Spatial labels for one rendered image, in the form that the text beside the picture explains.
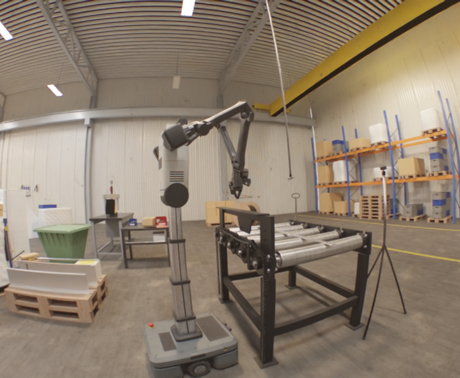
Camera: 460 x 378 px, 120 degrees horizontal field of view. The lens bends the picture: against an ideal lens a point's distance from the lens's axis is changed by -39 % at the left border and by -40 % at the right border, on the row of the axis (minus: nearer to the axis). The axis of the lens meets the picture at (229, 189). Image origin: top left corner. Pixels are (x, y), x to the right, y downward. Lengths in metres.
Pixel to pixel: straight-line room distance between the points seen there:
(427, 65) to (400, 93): 2.01
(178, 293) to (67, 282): 1.51
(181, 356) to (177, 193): 1.08
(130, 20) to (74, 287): 9.49
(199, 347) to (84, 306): 1.36
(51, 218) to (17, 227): 3.61
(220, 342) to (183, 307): 0.36
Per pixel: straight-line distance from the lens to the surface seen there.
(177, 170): 1.37
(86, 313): 2.56
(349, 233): 2.10
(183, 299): 1.58
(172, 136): 1.24
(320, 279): 2.54
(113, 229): 5.74
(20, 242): 4.37
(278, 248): 1.73
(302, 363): 1.86
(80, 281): 2.62
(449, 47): 11.07
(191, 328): 1.70
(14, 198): 4.30
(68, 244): 3.46
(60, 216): 7.91
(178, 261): 1.48
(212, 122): 1.36
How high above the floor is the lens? 1.29
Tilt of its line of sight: 2 degrees up
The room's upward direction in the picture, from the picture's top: 2 degrees counter-clockwise
